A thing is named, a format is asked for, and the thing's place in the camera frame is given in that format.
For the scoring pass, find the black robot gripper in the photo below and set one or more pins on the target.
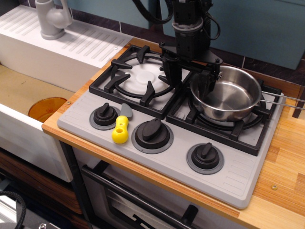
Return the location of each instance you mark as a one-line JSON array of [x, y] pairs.
[[191, 51]]

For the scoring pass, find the black left burner grate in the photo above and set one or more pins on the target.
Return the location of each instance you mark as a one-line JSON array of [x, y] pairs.
[[137, 79]]

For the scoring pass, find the black burner grate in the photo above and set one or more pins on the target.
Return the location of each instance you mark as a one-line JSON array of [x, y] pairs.
[[251, 135], [137, 79]]

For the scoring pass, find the stainless steel saucepan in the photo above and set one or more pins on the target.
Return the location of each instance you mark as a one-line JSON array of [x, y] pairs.
[[234, 96]]

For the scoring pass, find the black middle stove knob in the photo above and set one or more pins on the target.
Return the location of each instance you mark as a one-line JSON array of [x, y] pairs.
[[152, 137]]

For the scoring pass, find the black stove knob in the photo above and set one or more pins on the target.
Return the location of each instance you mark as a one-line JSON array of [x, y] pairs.
[[104, 117], [152, 137], [205, 159]]

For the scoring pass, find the black right burner grate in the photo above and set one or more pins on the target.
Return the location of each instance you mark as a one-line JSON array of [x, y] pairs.
[[251, 135]]

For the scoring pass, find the black right stove knob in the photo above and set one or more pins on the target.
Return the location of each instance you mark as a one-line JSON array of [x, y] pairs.
[[205, 159]]

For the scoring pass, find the teal backsplash panel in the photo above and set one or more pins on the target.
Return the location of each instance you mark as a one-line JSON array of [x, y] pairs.
[[271, 31]]

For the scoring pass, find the black left stove knob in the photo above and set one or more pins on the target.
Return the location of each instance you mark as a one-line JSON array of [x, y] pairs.
[[104, 117]]

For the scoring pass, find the grey toy stove top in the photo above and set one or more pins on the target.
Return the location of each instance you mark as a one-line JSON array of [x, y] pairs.
[[233, 184]]

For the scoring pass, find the grey toy faucet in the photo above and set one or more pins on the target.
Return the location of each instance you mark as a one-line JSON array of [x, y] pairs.
[[53, 21]]

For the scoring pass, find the toy oven door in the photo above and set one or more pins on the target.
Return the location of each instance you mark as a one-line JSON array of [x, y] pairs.
[[126, 215]]

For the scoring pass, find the orange plastic plate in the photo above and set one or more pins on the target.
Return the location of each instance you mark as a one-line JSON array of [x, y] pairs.
[[45, 108]]

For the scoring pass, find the white toy sink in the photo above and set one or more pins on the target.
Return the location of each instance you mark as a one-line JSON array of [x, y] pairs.
[[32, 68]]

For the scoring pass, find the yellow handled grey spatula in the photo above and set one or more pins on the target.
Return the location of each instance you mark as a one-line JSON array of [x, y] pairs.
[[120, 133]]

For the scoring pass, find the black oven door handle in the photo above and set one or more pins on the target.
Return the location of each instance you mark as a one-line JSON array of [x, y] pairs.
[[183, 223]]

